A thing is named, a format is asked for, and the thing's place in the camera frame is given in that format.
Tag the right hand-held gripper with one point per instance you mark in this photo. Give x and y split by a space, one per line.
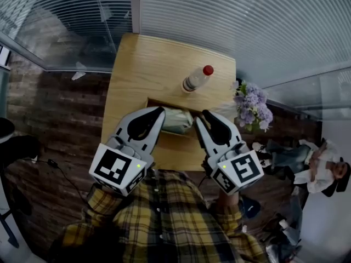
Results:
241 171

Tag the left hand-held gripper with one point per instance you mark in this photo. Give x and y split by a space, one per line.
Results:
112 166

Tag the wooden box with plastic bag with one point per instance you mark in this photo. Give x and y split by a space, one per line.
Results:
156 103

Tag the soft tissue pack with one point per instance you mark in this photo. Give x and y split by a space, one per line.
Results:
176 119

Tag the person's right forearm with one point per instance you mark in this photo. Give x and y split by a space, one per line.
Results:
229 210

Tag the person's left forearm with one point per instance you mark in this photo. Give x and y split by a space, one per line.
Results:
104 200

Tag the small flower bouquet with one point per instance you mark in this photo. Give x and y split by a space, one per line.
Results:
253 105

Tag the red cap water bottle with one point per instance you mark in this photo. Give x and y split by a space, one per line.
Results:
196 79

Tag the person's dark shoe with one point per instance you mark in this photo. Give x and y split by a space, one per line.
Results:
251 207

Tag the white paper scrap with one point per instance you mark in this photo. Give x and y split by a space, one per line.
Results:
78 74

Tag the person's yellow plaid shirt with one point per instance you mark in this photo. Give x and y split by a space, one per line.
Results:
164 215

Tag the clear plastic bottle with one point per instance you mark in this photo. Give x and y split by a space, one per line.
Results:
288 230

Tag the black swivel chair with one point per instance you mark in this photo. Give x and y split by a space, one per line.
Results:
22 147

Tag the black and white wall sign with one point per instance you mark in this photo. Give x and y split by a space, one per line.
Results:
4 55

